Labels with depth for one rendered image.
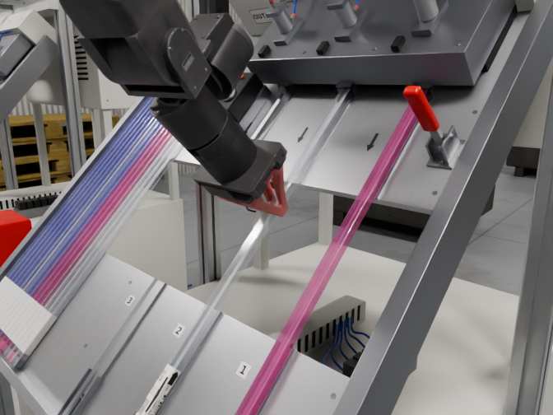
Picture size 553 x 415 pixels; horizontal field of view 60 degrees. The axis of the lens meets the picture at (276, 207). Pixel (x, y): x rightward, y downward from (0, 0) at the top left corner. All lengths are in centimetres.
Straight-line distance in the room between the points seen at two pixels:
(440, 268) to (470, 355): 51
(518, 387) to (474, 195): 37
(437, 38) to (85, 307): 56
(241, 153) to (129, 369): 28
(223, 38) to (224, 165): 12
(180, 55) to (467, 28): 31
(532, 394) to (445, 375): 15
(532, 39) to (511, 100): 8
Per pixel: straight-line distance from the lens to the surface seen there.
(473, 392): 88
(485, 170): 53
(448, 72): 58
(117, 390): 61
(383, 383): 44
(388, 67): 61
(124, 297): 67
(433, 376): 89
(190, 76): 42
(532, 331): 77
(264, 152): 50
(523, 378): 81
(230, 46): 50
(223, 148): 48
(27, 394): 69
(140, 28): 39
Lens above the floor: 110
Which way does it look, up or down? 15 degrees down
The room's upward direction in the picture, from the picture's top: straight up
